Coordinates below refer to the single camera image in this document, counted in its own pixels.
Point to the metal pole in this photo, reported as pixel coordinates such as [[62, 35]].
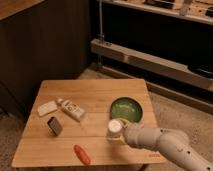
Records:
[[101, 34]]

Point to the small brown box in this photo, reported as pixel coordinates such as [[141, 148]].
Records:
[[55, 126]]

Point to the upper wooden shelf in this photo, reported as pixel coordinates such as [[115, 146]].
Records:
[[200, 11]]

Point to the wooden table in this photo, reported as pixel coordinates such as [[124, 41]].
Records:
[[39, 148]]

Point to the white ceramic cup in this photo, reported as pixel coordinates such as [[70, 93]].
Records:
[[114, 130]]

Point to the white lotion bottle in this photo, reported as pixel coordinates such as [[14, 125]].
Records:
[[71, 109]]

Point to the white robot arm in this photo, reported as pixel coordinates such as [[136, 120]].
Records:
[[173, 144]]

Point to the orange carrot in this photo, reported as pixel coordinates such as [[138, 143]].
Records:
[[82, 155]]

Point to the wooden shelf beam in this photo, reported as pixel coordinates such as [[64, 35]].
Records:
[[151, 63]]

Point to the green bowl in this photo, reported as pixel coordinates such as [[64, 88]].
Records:
[[126, 108]]

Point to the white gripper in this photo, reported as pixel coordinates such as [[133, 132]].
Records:
[[138, 136]]

